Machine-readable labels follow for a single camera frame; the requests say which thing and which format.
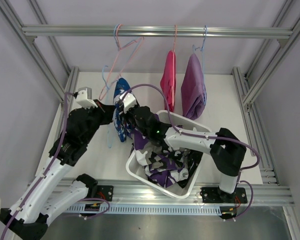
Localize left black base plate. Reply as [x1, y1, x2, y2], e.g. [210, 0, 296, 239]
[91, 185, 114, 202]

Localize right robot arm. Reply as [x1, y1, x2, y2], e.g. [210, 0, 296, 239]
[118, 106, 247, 203]

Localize magenta trousers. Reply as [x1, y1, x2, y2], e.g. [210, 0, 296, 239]
[160, 50, 175, 112]

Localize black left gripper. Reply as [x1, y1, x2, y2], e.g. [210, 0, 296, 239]
[81, 99, 115, 145]

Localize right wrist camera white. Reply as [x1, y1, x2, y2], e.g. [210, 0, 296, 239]
[118, 91, 137, 113]

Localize lilac purple trousers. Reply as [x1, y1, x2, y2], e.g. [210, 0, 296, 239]
[181, 53, 207, 120]

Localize right aluminium frame post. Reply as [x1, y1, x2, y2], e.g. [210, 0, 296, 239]
[232, 0, 300, 185]

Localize black white patterned trousers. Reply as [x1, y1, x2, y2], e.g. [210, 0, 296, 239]
[177, 150, 203, 189]

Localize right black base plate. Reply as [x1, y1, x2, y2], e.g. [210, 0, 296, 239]
[200, 186, 248, 204]

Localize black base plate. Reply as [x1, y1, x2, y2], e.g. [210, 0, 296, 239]
[200, 186, 248, 204]
[91, 185, 114, 202]

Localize slotted cable duct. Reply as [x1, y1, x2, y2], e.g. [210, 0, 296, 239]
[64, 203, 222, 216]

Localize aluminium hanging rail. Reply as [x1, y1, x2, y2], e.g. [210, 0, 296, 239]
[21, 24, 293, 40]

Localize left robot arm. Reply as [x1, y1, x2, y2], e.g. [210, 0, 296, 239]
[0, 100, 116, 240]

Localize left aluminium frame post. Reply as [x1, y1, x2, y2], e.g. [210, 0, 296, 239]
[0, 0, 80, 103]

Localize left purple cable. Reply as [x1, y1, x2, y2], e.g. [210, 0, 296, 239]
[1, 91, 110, 240]

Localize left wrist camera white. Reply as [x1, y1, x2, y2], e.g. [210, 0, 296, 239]
[73, 87, 98, 109]

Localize white plastic basket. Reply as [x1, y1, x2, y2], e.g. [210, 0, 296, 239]
[125, 112, 212, 199]

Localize blue white patterned trousers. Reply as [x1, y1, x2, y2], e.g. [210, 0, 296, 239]
[113, 77, 138, 143]

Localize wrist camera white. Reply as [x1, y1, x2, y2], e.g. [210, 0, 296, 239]
[73, 87, 98, 109]
[118, 91, 137, 113]

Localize aluminium frame post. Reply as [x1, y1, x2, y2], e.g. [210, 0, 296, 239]
[0, 0, 80, 103]
[232, 0, 300, 185]

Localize purple camouflage trousers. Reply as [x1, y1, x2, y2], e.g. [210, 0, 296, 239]
[132, 130, 191, 188]

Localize front aluminium rail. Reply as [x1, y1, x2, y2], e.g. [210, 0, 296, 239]
[98, 180, 295, 207]

